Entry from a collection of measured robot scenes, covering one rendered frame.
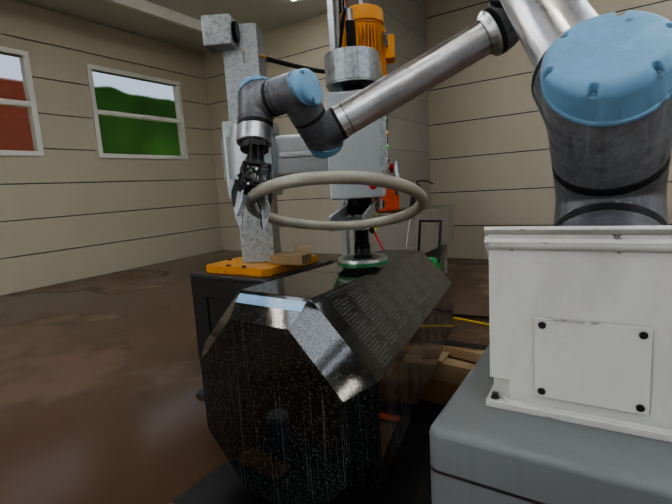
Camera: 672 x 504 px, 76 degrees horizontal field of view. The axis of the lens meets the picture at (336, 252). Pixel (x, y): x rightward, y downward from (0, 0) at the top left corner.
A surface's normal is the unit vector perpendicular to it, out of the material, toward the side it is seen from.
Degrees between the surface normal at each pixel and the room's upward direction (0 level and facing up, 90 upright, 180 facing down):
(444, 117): 90
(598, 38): 49
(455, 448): 90
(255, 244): 90
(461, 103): 90
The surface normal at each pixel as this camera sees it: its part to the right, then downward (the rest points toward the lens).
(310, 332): 0.00, -0.39
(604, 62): -0.43, -0.53
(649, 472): -0.06, -0.99
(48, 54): 0.84, 0.03
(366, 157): -0.15, 0.15
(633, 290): -0.51, 0.16
